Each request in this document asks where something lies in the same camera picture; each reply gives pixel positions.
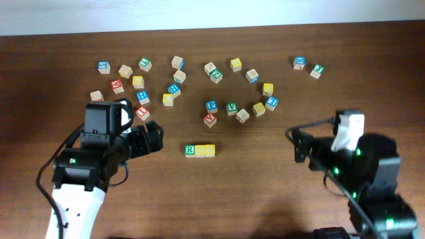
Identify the green R block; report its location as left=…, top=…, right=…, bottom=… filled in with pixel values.
left=185, top=145, right=195, bottom=157

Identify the yellow S block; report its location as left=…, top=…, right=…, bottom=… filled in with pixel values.
left=195, top=145, right=205, bottom=157

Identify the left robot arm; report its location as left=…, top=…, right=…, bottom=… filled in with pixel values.
left=46, top=98, right=164, bottom=238

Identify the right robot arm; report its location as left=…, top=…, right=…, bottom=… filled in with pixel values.
left=286, top=127, right=421, bottom=238

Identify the red I block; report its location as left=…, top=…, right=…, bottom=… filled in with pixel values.
left=135, top=106, right=150, bottom=121

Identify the blue H block left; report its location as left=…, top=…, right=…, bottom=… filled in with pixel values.
left=136, top=90, right=150, bottom=105

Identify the blue h block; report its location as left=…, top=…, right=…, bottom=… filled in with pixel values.
left=167, top=84, right=181, bottom=98
left=136, top=90, right=150, bottom=105

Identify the yellow G block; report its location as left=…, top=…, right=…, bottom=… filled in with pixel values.
left=132, top=76, right=145, bottom=89

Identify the red A block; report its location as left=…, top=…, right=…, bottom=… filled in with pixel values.
left=110, top=79, right=124, bottom=94

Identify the blue H block centre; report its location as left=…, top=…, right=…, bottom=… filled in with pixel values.
left=167, top=84, right=181, bottom=98

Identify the blue I block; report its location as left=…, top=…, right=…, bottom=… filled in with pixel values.
left=265, top=96, right=279, bottom=111

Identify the plain wood yellow-side block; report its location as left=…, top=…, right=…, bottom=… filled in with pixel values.
left=118, top=64, right=133, bottom=79

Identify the red V block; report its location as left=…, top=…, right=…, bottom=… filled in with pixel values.
left=203, top=113, right=217, bottom=127

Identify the yellow E block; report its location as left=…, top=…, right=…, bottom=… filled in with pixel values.
left=252, top=102, right=266, bottom=117

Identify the wood block green side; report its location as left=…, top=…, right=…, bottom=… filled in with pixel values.
left=173, top=70, right=187, bottom=84

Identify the green L block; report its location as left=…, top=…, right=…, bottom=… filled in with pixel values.
left=138, top=57, right=152, bottom=72

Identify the blue P block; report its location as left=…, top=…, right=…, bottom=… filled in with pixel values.
left=206, top=100, right=218, bottom=114

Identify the green J block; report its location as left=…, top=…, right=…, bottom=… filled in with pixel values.
left=310, top=64, right=325, bottom=79

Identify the blue block far left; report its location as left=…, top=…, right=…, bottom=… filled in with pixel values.
left=97, top=61, right=110, bottom=74

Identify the white picture block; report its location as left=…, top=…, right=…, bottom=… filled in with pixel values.
left=236, top=108, right=250, bottom=123

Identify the wood block blue D side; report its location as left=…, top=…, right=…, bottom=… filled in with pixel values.
left=171, top=56, right=185, bottom=70

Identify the blue X block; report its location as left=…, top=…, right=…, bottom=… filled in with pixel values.
left=293, top=56, right=306, bottom=70

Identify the green V block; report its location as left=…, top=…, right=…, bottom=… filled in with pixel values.
left=226, top=102, right=238, bottom=116

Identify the green Z block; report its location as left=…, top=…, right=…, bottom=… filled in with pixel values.
left=210, top=69, right=222, bottom=84

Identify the wood block blue D front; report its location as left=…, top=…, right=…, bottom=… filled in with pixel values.
left=246, top=68, right=260, bottom=84

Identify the plain wood block top centre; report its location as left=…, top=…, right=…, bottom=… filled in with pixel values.
left=204, top=62, right=216, bottom=76

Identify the yellow block top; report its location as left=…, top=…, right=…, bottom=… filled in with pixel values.
left=230, top=58, right=242, bottom=72

